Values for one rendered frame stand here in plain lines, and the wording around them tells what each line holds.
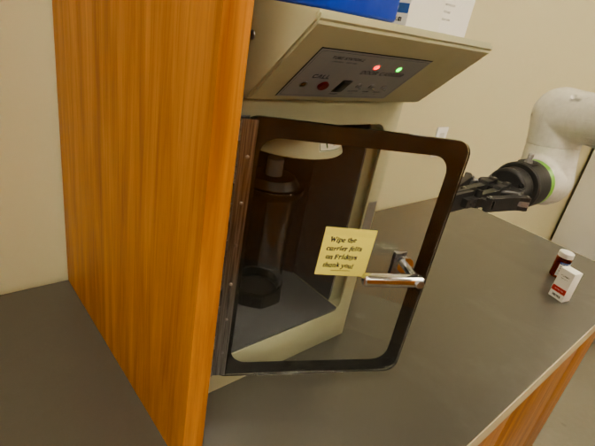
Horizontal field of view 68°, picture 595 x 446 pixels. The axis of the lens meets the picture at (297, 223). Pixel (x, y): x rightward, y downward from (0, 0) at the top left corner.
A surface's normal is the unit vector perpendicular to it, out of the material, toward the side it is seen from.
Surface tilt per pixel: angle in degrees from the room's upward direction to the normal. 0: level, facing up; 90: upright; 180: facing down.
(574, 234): 90
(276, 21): 90
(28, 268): 90
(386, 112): 90
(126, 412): 0
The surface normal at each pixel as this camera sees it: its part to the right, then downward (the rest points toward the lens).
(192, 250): -0.75, 0.16
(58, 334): 0.17, -0.89
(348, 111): 0.64, 0.43
